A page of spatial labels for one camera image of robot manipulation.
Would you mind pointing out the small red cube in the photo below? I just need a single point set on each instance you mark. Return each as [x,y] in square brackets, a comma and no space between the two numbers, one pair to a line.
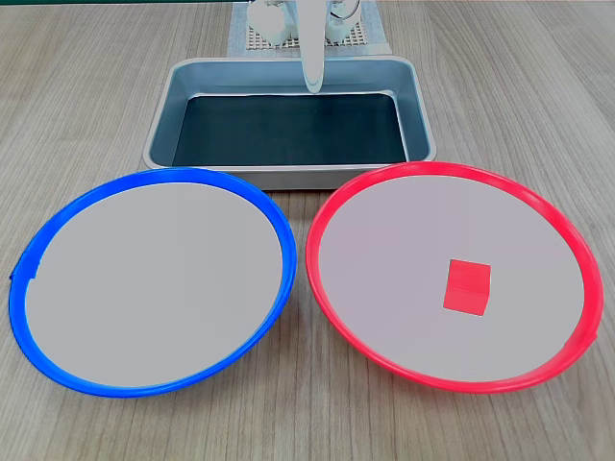
[467,288]

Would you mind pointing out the black tray mat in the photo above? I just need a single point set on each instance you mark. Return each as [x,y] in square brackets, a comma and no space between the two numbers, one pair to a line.
[288,129]

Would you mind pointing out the steel tray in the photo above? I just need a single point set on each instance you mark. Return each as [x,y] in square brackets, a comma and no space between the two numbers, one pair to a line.
[288,173]

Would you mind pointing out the translucent pale base sheet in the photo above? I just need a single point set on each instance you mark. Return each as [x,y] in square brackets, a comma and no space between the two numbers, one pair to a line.
[379,33]

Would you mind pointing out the white plate with red rim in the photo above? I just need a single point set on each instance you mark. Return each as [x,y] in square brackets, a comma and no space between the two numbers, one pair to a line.
[432,230]

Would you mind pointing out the white plate with blue rim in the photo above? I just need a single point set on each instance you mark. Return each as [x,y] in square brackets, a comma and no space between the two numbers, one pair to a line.
[154,283]

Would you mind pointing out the pale perforated base plate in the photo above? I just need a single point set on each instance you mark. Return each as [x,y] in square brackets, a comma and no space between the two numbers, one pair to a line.
[358,36]

